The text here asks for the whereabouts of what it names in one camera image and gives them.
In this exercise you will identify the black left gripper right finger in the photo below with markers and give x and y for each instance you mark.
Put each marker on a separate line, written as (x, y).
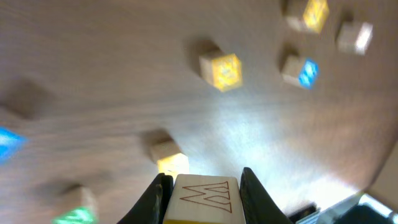
(258, 206)

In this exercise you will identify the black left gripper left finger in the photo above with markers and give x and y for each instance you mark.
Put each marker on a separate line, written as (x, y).
(152, 205)

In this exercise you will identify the yellow S letter block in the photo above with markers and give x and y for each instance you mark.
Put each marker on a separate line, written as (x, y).
(169, 158)

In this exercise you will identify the green R letter block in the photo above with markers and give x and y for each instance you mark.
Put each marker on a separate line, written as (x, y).
(76, 205)

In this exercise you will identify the yellow E letter block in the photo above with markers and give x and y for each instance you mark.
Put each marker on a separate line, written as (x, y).
(222, 71)

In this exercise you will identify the blue E letter block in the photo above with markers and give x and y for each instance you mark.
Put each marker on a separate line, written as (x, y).
(300, 71)

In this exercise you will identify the blue P letter block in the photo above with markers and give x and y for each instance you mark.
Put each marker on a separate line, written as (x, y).
(10, 144)

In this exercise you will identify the yellow block middle right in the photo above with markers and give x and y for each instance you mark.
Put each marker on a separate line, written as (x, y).
(307, 15)

